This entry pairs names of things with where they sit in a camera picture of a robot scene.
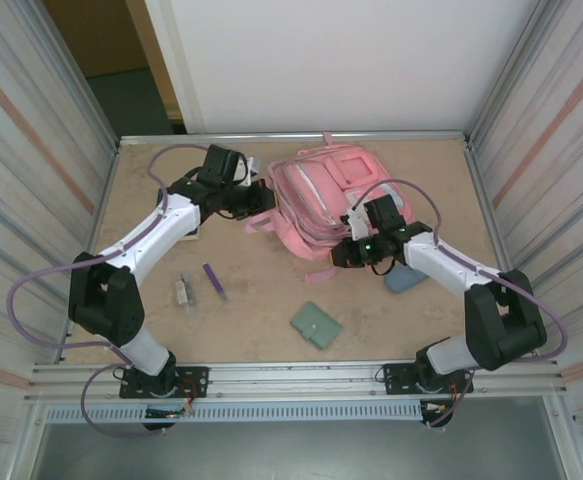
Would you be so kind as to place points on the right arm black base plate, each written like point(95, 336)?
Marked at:
point(396, 380)

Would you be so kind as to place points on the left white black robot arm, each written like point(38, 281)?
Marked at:
point(106, 310)

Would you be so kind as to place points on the green snap wallet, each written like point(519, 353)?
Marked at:
point(317, 326)

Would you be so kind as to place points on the clear glue stick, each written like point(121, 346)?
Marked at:
point(185, 294)

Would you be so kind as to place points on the purple pen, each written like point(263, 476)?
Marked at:
point(215, 281)

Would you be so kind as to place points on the aluminium table side rail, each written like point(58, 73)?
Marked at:
point(485, 200)
point(97, 227)

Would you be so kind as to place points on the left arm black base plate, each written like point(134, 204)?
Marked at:
point(191, 381)

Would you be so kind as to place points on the dark blue book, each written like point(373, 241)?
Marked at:
point(192, 234)

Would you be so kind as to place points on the pink backpack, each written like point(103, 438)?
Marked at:
point(316, 195)

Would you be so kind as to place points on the aluminium frame post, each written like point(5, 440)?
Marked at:
point(96, 107)
point(491, 100)

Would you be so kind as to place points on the aluminium table edge rail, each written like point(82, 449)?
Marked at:
point(291, 137)

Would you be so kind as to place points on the wide aluminium mounting rail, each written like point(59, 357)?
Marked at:
point(291, 375)

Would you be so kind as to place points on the blue pencil case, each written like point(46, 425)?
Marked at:
point(403, 281)

